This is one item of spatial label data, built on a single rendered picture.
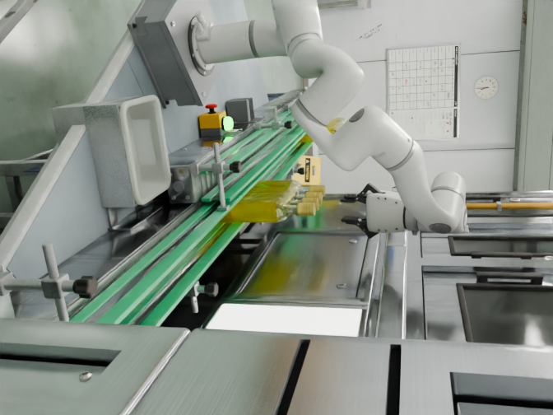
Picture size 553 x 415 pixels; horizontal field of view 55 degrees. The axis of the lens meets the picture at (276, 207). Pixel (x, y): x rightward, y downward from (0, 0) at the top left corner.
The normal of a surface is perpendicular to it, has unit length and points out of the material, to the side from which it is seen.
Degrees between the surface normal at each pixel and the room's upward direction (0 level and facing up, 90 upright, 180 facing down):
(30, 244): 0
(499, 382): 90
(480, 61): 90
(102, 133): 90
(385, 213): 106
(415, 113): 90
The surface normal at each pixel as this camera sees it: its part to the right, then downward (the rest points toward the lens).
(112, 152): -0.23, 0.31
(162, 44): -0.15, 0.76
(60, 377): -0.09, -0.95
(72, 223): 0.97, 0.00
